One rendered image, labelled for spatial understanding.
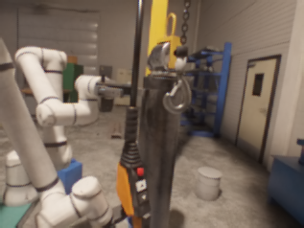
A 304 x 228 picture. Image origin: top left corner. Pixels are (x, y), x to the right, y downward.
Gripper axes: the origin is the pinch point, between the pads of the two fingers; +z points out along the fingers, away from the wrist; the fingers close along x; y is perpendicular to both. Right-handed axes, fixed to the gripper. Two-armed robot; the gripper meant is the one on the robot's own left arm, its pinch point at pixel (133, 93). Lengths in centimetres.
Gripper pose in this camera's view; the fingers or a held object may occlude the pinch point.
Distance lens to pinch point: 64.9
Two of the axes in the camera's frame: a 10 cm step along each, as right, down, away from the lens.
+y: 0.9, -9.9, -1.4
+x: 6.9, -0.4, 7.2
